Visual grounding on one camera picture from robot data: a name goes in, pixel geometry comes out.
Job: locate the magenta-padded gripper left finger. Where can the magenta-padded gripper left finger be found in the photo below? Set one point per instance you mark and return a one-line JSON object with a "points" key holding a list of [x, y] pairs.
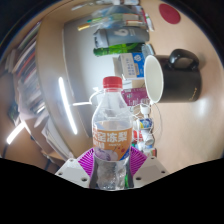
{"points": [[70, 170]]}

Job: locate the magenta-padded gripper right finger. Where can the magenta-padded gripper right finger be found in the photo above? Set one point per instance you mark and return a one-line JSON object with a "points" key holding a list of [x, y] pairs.
{"points": [[151, 169]]}

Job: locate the clear bottle with orange label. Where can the clear bottle with orange label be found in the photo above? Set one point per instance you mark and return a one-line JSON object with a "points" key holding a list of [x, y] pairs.
{"points": [[111, 138]]}

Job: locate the white desk lamp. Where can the white desk lamp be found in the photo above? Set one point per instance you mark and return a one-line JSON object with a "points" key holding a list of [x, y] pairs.
{"points": [[66, 106]]}

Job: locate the ceiling light tube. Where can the ceiling light tube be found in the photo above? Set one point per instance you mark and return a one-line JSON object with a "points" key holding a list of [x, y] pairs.
{"points": [[15, 133]]}

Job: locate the magenta box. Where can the magenta box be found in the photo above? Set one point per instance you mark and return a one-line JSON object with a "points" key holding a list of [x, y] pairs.
{"points": [[135, 96]]}

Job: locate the black mug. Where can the black mug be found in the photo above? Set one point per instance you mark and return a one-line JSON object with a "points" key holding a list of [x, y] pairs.
{"points": [[181, 81]]}

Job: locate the white and blue carton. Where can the white and blue carton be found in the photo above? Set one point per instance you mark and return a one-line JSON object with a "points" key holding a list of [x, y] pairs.
{"points": [[131, 66]]}

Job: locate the green bottle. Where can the green bottle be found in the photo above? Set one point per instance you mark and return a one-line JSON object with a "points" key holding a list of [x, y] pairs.
{"points": [[116, 50]]}

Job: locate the grey shaker bottle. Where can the grey shaker bottle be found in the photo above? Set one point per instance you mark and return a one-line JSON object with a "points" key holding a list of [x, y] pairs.
{"points": [[120, 36]]}

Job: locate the yellow-capped bottle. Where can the yellow-capped bottle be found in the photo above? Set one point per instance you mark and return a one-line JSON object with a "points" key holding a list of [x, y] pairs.
{"points": [[83, 27]]}

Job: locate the flat round red coaster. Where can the flat round red coaster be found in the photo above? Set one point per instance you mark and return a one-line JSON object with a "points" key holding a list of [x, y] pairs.
{"points": [[169, 13]]}

